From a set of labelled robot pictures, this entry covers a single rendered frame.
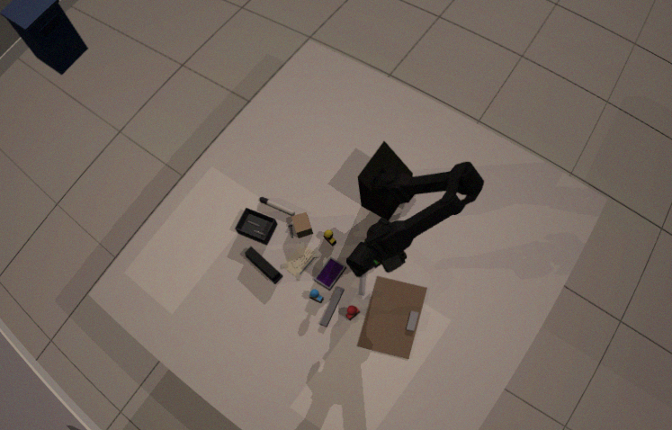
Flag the red stamp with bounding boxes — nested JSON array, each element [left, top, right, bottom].
[[346, 306, 360, 320]]

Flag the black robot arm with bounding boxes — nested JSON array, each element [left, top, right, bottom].
[[346, 162, 484, 273]]

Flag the purple ink pad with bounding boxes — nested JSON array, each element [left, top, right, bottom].
[[314, 256, 346, 290]]

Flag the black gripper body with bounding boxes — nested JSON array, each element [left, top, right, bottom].
[[346, 257, 379, 277]]

